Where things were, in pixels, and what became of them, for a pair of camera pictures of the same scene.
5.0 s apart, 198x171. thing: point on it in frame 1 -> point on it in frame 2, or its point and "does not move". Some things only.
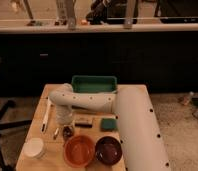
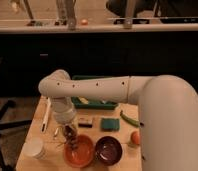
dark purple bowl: [108, 150] does not move
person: [98, 12] -> [130, 8]
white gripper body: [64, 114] does not move
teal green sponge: [108, 124] does not move
